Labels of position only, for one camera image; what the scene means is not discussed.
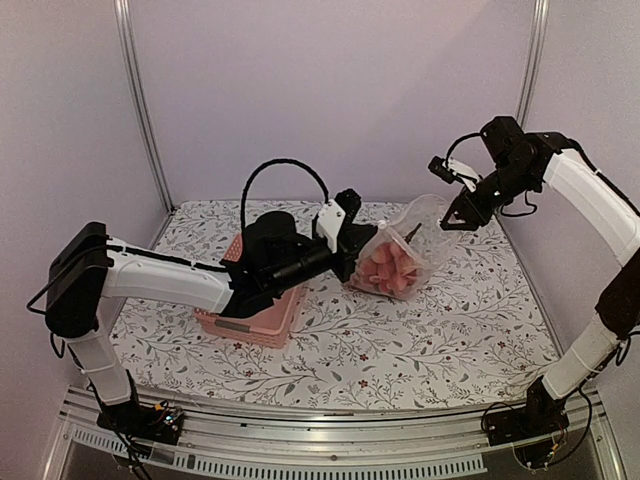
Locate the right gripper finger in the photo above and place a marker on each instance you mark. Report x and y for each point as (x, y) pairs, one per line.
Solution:
(464, 226)
(454, 214)

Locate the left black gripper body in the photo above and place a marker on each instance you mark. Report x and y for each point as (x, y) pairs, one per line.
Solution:
(291, 275)

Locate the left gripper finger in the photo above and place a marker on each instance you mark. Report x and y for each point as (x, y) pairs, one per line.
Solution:
(345, 265)
(356, 236)

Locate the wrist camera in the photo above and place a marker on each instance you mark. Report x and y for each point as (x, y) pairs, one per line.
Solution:
(333, 215)
(451, 171)

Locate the right aluminium corner post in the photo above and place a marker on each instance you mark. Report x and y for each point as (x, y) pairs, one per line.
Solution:
(533, 60)

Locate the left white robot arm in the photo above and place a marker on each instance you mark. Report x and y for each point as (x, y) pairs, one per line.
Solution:
(95, 266)

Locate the pink plastic basket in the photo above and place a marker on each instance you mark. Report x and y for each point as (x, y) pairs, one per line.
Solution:
(269, 328)

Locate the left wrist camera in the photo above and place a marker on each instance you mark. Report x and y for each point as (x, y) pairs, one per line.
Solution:
(333, 215)

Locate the aluminium front rail frame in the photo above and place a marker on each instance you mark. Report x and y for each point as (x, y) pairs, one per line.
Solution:
(234, 440)

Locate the floral table mat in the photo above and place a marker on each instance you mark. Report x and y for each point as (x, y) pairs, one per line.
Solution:
(473, 335)

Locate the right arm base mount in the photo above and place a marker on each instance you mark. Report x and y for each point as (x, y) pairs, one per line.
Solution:
(541, 415)

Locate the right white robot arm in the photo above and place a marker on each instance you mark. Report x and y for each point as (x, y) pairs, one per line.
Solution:
(614, 220)

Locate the aluminium corner post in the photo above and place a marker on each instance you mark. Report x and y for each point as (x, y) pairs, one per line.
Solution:
(136, 85)
(533, 60)

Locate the red yellow toy fruit bunch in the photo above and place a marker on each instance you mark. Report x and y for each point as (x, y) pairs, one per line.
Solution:
(388, 270)

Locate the left aluminium corner post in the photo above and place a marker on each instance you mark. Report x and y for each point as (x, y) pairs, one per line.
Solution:
(136, 85)

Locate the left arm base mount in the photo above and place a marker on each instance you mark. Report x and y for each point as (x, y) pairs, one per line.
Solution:
(160, 423)

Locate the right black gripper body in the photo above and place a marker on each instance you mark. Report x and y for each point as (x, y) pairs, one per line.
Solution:
(510, 183)

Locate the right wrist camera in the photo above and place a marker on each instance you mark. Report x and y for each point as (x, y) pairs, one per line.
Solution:
(451, 171)

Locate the clear zip top bag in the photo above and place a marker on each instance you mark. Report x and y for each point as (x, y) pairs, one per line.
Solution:
(418, 230)

